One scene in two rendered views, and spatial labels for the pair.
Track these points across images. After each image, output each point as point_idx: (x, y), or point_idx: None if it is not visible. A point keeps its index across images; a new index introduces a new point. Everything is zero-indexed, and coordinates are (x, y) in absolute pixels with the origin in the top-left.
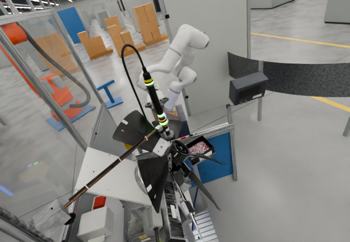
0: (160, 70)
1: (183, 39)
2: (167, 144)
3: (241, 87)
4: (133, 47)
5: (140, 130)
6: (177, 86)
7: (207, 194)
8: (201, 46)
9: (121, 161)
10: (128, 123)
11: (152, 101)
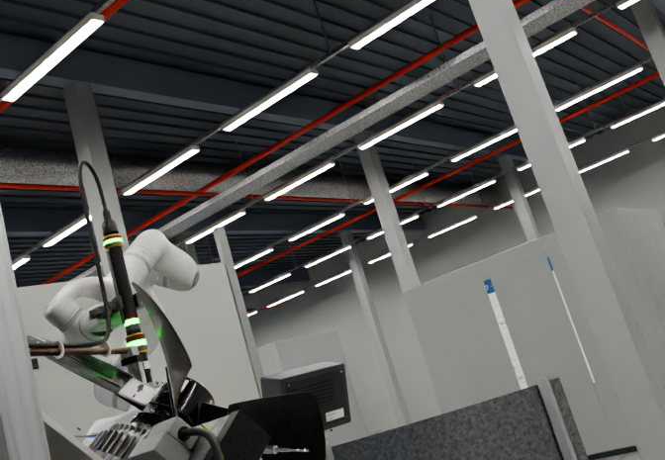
0: (108, 286)
1: (153, 240)
2: (153, 391)
3: (291, 376)
4: (94, 171)
5: (82, 356)
6: (117, 421)
7: (282, 457)
8: (185, 276)
9: (62, 349)
10: (48, 342)
11: (118, 282)
